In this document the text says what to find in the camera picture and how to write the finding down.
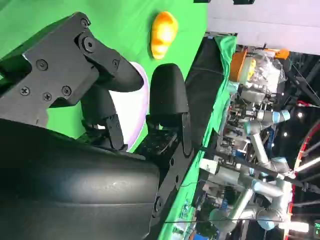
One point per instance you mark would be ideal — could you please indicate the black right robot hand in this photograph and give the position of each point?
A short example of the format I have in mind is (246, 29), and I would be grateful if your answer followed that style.
(75, 180)

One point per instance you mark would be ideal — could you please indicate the orange striped toy bread roll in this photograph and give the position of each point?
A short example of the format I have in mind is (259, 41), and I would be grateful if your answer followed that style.
(163, 32)

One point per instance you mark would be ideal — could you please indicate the lilac plate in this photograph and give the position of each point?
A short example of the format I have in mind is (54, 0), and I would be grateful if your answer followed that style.
(133, 112)

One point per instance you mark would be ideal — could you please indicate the small white box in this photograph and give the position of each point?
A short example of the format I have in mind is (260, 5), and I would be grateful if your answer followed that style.
(208, 166)

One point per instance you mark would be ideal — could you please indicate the black backdrop curtain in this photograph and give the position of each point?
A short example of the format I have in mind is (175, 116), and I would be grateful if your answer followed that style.
(205, 95)

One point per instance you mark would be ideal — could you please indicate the green table cloth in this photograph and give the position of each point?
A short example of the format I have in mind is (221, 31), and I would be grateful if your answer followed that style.
(120, 25)

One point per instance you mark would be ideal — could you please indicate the orange basket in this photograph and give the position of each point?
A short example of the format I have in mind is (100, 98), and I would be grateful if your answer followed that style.
(237, 66)

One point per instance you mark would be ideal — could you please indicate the clear plastic bag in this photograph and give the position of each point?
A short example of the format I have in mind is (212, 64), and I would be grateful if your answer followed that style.
(268, 67)

